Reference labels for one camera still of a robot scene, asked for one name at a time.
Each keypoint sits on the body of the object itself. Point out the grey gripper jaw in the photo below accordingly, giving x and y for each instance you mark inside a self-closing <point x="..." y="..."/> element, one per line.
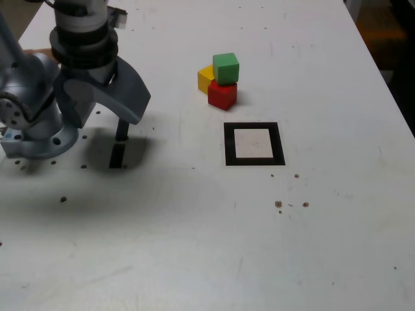
<point x="129" y="94"/>
<point x="76" y="97"/>

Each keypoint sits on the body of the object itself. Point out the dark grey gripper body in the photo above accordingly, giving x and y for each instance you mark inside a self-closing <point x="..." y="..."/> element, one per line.
<point x="87" y="74"/>

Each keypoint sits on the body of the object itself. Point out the yellow cube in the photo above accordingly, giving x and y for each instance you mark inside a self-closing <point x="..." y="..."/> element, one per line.
<point x="205" y="79"/>

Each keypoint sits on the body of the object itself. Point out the red cube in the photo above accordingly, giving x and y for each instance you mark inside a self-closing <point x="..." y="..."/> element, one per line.
<point x="222" y="95"/>

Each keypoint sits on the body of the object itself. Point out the green cube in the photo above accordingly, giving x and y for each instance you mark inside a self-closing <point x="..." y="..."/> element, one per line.
<point x="227" y="69"/>

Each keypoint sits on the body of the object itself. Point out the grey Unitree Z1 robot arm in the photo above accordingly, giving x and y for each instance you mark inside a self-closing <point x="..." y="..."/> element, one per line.
<point x="39" y="84"/>

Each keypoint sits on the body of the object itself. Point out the black tape square outline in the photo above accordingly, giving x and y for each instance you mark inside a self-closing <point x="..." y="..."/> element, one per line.
<point x="230" y="145"/>

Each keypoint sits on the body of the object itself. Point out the person's hand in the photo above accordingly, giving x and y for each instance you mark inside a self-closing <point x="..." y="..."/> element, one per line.
<point x="39" y="51"/>

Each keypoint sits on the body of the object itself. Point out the black tape strip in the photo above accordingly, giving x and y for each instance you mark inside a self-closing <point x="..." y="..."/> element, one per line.
<point x="116" y="155"/>

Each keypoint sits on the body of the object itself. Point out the orange background box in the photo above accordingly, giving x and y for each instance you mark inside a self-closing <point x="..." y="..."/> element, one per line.
<point x="382" y="29"/>

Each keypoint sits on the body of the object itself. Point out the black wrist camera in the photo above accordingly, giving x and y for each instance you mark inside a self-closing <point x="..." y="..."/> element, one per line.
<point x="118" y="17"/>

